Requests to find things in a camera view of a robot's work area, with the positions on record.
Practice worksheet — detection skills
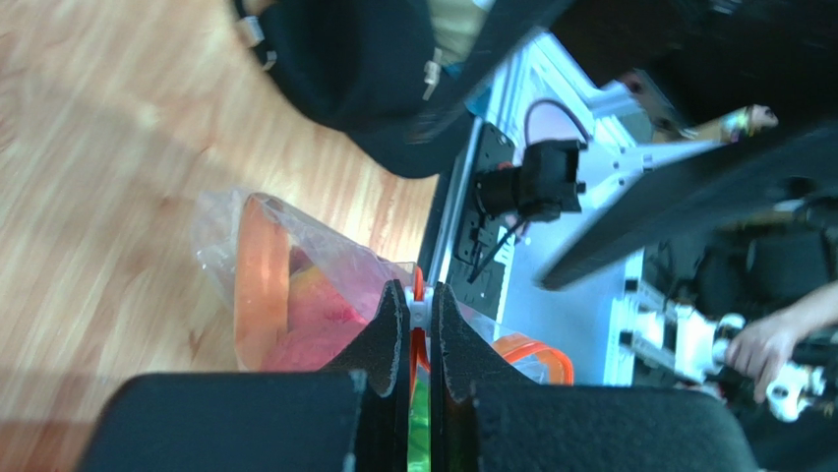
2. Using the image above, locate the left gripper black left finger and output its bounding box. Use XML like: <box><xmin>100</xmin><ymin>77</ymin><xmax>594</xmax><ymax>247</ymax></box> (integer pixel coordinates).
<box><xmin>77</xmin><ymin>280</ymin><xmax>410</xmax><ymax>471</ymax></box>

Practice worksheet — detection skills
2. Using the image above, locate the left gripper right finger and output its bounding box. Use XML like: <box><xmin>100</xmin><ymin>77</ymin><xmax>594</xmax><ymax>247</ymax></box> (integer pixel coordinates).
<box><xmin>430</xmin><ymin>283</ymin><xmax>757</xmax><ymax>471</ymax></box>

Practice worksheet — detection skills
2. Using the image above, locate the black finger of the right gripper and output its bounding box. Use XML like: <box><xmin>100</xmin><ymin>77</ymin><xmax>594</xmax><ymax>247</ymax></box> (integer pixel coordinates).
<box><xmin>536</xmin><ymin>124</ymin><xmax>837</xmax><ymax>291</ymax></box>

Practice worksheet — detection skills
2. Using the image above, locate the green bell pepper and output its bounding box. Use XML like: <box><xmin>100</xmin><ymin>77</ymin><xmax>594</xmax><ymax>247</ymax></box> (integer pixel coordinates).
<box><xmin>407</xmin><ymin>380</ymin><xmax>431</xmax><ymax>472</ymax></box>

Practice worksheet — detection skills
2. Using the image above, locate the red apple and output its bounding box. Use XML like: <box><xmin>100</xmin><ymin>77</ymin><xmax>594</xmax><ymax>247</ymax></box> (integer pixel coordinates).
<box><xmin>262</xmin><ymin>266</ymin><xmax>368</xmax><ymax>372</ymax></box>

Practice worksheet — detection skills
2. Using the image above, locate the clear zip top bag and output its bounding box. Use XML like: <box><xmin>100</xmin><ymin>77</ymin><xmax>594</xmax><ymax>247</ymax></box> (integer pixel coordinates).
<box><xmin>192</xmin><ymin>189</ymin><xmax>576</xmax><ymax>471</ymax></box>

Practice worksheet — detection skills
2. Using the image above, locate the orange melon slice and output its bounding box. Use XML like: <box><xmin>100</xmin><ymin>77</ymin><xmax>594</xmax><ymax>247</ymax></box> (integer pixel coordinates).
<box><xmin>233</xmin><ymin>194</ymin><xmax>289</xmax><ymax>371</ymax></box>

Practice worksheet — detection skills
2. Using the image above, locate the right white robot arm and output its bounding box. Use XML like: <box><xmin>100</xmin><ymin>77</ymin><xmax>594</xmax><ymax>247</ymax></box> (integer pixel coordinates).
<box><xmin>474</xmin><ymin>121</ymin><xmax>837</xmax><ymax>291</ymax></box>

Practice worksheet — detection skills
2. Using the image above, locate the operator hand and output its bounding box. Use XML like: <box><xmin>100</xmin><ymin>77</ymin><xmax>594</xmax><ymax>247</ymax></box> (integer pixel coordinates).
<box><xmin>725</xmin><ymin>310</ymin><xmax>799</xmax><ymax>403</ymax></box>

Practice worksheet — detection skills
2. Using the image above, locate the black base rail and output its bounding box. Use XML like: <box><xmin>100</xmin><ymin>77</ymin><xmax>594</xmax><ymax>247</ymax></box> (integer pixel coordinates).
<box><xmin>419</xmin><ymin>119</ymin><xmax>514</xmax><ymax>320</ymax></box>

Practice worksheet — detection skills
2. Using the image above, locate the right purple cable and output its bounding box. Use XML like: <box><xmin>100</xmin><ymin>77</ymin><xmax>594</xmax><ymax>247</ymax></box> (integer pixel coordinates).
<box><xmin>522</xmin><ymin>97</ymin><xmax>594</xmax><ymax>147</ymax></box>

